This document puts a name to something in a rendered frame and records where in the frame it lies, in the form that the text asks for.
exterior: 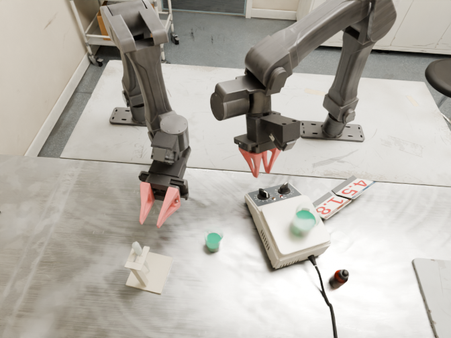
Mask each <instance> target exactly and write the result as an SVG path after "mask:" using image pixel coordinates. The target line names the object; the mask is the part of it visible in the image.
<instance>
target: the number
mask: <svg viewBox="0 0 451 338"><path fill-rule="evenodd" d="M370 183H372V182H371V181H367V180H361V179H358V180H357V181H355V182H353V183H352V184H351V185H350V186H348V187H346V188H345V189H344V190H342V191H341V192H339V193H338V194H343V195H346V196H351V197H353V196H354V195H355V194H357V193H358V192H360V191H361V190H362V189H363V188H365V187H366V186H368V185H369V184H370Z"/></svg>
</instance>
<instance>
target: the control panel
mask: <svg viewBox="0 0 451 338"><path fill-rule="evenodd" d="M282 185H283V184H280V185H277V186H272V187H269V188H264V190H265V191H266V192H268V194H269V195H270V198H269V199H266V200H260V199H258V198H257V195H258V194H259V191H258V190H257V191H254V192H249V193H248V195H249V196H250V198H251V199H252V200H253V201H254V203H255V204H256V206H257V207H260V206H262V205H267V204H271V203H275V202H278V201H282V200H285V199H289V198H293V197H296V196H300V195H302V194H301V193H300V192H299V191H297V190H296V189H295V188H294V187H293V186H291V185H290V184H289V183H288V188H290V189H291V192H290V193H289V194H279V193H278V189H279V188H280V187H281V186H282ZM280 195H282V197H280ZM272 197H275V199H272Z"/></svg>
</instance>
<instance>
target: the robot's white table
mask: <svg viewBox="0 0 451 338"><path fill-rule="evenodd" d="M161 65H162V74H163V78H164V83H165V87H166V92H167V95H168V100H169V103H170V106H171V107H172V110H175V112H176V113H177V115H182V116H183V117H185V118H186V119H187V121H188V127H189V145H190V147H191V154H190V156H189V159H188V162H187V168H198V169H207V170H225V171H234V172H251V170H250V168H249V165H248V163H247V162H246V161H245V159H244V157H243V155H242V154H241V153H240V151H239V149H238V145H237V144H235V143H234V137H236V136H238V135H242V134H245V133H246V115H241V116H238V117H233V118H231V119H226V120H223V121H218V120H217V119H216V118H215V117H214V116H213V113H212V111H211V107H210V97H211V94H212V93H214V90H215V85H216V84H217V83H219V82H223V81H227V80H234V79H236V76H242V75H245V74H244V71H245V69H235V68H218V67H208V66H189V65H180V64H161ZM122 77H123V64H122V61H121V60H110V61H109V62H108V63H107V66H106V67H105V70H104V71H103V74H102V75H101V78H100V79H99V82H98V83H97V86H96V87H95V90H94V91H93V93H92V95H91V98H90V99H89V101H88V103H87V105H86V107H85V109H84V111H83V113H82V115H81V117H80V119H79V121H78V123H77V125H76V126H75V128H74V130H73V132H72V134H71V136H70V138H69V140H68V142H67V144H66V146H65V148H64V150H63V152H62V154H61V156H60V158H62V159H71V160H88V161H98V162H116V163H126V164H143V165H151V164H152V161H153V160H152V159H150V158H151V153H152V147H150V146H151V141H150V139H149V137H148V128H147V127H140V126H131V125H112V124H110V122H109V118H110V117H111V114H112V112H113V109H114V108H115V107H127V106H126V104H125V103H124V101H123V98H122V93H121V91H123V87H122V83H121V80H122ZM334 78H335V76H331V75H321V74H303V73H293V74H292V75H291V76H290V77H289V78H287V80H286V83H285V86H284V87H283V88H282V89H281V91H280V93H277V94H273V95H271V100H272V111H276V112H279V113H281V115H282V116H285V117H290V118H292V119H297V120H300V121H301V120H304V121H322V122H324V121H325V119H326V117H327V114H328V111H327V110H326V109H324V108H323V106H322V104H323V99H324V96H325V94H327V93H328V91H329V88H330V87H331V85H332V83H333V81H334ZM357 97H358V98H359V101H358V104H357V106H356V109H355V110H354V111H355V112H356V116H355V119H354V121H351V122H349V123H350V124H359V125H361V126H362V130H363V133H364V136H365V140H364V142H362V143H361V142H343V141H334V140H324V139H306V138H302V137H300V138H299V139H297V141H296V143H295V145H294V146H293V148H292V149H290V150H287V151H284V152H283V151H282V150H281V152H280V154H279V156H278V157H277V159H276V161H275V162H274V164H273V167H272V169H271V171H270V174H280V175H289V176H306V177H316V178H334V179H344V180H347V179H348V178H349V177H351V176H352V175H354V176H355V177H356V178H359V179H363V180H369V181H373V182H388V183H398V184H416V185H425V186H443V187H451V131H450V130H449V128H448V125H447V124H446V122H445V120H444V118H443V116H442V114H441V113H440V110H439V109H438V107H437V105H436V103H435V101H434V99H433V97H432V96H431V94H430V92H429V90H428V88H427V87H426V85H425V83H424V82H415V81H406V80H387V79H377V78H360V82H359V84H358V95H357Z"/></svg>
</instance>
